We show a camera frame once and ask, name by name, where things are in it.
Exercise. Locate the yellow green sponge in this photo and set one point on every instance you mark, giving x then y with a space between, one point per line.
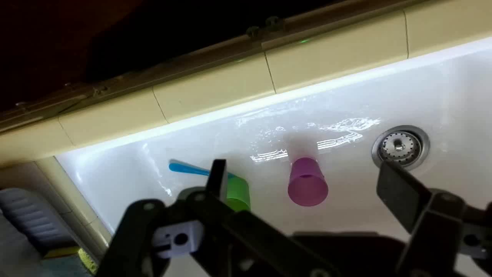
72 252

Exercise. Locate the window sill frame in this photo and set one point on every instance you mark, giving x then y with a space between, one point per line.
155 70

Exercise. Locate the white sink basin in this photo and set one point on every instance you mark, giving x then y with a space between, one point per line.
359 101

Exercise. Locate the metal sink drain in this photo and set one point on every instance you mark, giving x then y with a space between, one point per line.
401 146

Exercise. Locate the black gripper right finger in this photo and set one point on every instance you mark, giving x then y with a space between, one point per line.
410 194

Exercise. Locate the green plastic cup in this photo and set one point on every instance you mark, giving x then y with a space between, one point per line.
239 192

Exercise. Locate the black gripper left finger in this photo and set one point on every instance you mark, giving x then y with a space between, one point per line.
133 231

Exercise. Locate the blue plastic knife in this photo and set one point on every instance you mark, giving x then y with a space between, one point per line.
187 166

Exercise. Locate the grey dish rack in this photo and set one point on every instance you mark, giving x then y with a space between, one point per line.
32 215

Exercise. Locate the purple plastic cup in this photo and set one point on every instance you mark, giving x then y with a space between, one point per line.
308 184

